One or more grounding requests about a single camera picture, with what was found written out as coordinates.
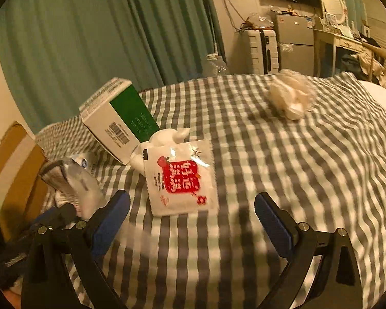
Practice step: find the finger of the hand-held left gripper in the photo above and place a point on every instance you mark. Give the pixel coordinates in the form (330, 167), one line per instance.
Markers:
(51, 215)

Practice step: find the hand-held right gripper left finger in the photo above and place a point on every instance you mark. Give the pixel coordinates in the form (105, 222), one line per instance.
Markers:
(111, 219)

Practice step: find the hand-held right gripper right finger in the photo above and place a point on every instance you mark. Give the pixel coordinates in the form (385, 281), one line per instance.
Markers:
(271, 222)

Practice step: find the clear plastic jar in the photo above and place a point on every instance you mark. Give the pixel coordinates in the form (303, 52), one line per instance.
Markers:
(80, 183)

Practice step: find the brown cardboard box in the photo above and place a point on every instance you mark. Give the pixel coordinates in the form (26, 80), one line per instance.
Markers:
(13, 173)

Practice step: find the white packet with red label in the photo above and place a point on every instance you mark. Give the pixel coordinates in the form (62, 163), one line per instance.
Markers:
(180, 180)

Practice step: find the green white medicine box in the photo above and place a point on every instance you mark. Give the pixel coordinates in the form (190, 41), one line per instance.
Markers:
(115, 119)

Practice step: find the grey checked bed sheet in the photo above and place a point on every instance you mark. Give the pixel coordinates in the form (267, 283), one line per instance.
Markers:
(276, 167)

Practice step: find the white ceramic figurine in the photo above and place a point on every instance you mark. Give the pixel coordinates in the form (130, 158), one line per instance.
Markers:
(167, 136)

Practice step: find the large clear water bottle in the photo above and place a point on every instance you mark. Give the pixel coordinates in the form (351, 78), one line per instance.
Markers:
(215, 66)

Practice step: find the white suitcase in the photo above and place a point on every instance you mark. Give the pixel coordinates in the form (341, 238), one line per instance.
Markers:
(257, 51)

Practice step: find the grey mini fridge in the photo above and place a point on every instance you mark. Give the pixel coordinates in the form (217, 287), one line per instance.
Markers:
(296, 45)

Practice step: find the pile of clothes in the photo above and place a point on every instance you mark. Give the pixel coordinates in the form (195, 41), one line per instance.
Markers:
(370, 66)

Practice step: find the white dressing table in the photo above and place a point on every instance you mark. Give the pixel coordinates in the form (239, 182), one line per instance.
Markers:
(341, 43)

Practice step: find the white oval mirror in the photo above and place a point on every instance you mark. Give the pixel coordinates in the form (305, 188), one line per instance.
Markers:
(334, 3)

